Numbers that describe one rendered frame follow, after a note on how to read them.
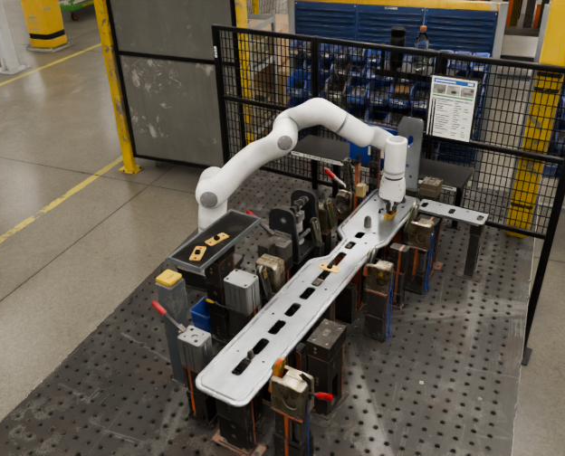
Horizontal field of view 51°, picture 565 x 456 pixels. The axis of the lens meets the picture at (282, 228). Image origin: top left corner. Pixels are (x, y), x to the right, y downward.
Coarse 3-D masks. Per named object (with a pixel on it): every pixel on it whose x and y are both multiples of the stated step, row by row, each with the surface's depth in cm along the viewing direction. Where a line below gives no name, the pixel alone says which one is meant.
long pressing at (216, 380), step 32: (352, 224) 245; (384, 224) 244; (352, 256) 225; (288, 288) 210; (320, 288) 209; (256, 320) 195; (288, 320) 195; (224, 352) 182; (288, 352) 183; (224, 384) 172; (256, 384) 172
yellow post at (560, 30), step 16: (560, 0) 231; (560, 16) 234; (560, 32) 237; (544, 48) 242; (560, 48) 239; (560, 64) 242; (560, 80) 246; (544, 96) 251; (528, 144) 264; (528, 176) 271; (512, 192) 279; (528, 208) 278; (512, 224) 286; (528, 224) 283
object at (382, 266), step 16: (368, 272) 215; (384, 272) 212; (368, 288) 219; (384, 288) 214; (368, 304) 223; (384, 304) 219; (368, 320) 226; (384, 320) 223; (368, 336) 230; (384, 336) 229
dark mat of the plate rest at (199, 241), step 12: (228, 216) 222; (240, 216) 222; (216, 228) 215; (228, 228) 215; (240, 228) 214; (204, 240) 208; (228, 240) 208; (180, 252) 202; (192, 252) 202; (204, 252) 202; (216, 252) 201; (192, 264) 196
